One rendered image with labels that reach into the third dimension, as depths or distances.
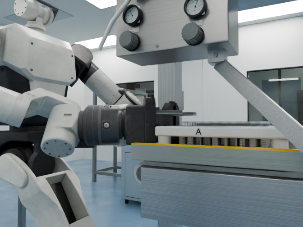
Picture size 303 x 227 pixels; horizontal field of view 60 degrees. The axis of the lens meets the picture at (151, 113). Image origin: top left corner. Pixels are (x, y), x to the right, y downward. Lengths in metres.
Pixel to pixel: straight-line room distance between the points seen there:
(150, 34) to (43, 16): 0.57
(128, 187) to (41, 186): 2.48
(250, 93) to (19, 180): 0.69
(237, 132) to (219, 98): 5.08
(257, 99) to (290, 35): 5.18
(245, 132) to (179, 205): 0.18
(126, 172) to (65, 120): 2.71
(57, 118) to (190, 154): 0.28
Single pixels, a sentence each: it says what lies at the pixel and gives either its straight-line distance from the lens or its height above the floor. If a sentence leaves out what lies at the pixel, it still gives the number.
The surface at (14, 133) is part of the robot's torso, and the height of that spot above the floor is 0.95.
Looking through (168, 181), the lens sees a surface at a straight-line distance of 0.51.
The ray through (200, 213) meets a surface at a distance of 0.51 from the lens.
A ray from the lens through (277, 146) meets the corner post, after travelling 0.49.
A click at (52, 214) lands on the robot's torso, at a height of 0.73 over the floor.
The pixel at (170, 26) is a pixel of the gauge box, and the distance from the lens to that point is 0.49.
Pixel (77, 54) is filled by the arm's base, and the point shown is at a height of 1.25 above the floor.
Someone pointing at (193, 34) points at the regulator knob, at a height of 1.13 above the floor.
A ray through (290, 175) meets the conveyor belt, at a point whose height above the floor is 0.90.
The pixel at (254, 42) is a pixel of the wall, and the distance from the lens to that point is 5.63.
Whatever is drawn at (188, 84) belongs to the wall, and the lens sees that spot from 5.80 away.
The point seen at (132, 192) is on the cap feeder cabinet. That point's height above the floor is 0.15.
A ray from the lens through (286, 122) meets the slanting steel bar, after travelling 0.40.
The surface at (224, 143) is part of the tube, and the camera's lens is 0.53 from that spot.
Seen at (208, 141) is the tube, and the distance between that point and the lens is 0.54.
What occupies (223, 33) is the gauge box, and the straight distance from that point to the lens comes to 0.46.
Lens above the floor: 0.99
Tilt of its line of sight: 2 degrees up
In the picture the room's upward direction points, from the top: straight up
